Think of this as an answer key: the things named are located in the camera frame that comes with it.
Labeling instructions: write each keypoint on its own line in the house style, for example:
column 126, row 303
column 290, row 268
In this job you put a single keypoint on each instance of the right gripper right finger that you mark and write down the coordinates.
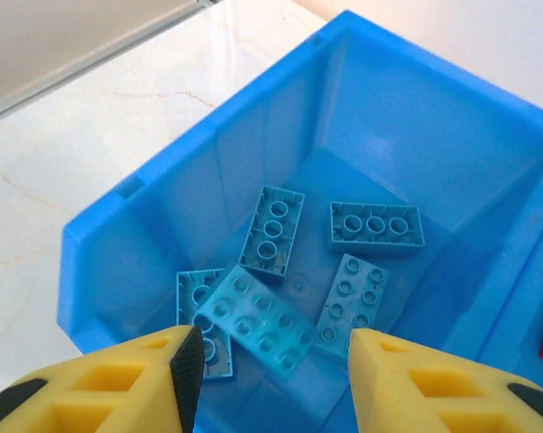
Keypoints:
column 434, row 388

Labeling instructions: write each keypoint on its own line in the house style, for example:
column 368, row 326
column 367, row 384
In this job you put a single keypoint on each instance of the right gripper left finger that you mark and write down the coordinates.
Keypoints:
column 95, row 383

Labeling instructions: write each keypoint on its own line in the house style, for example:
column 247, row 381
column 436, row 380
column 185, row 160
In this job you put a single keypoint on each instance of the blue lego brick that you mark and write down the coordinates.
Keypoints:
column 188, row 293
column 352, row 306
column 258, row 315
column 375, row 230
column 271, row 234

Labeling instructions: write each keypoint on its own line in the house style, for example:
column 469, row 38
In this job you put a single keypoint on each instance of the blue plastic bin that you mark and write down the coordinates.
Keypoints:
column 524, row 252
column 389, row 113

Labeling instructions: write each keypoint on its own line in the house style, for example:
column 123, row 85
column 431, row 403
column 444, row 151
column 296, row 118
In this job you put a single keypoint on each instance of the aluminium side rail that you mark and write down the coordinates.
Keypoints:
column 50, row 81

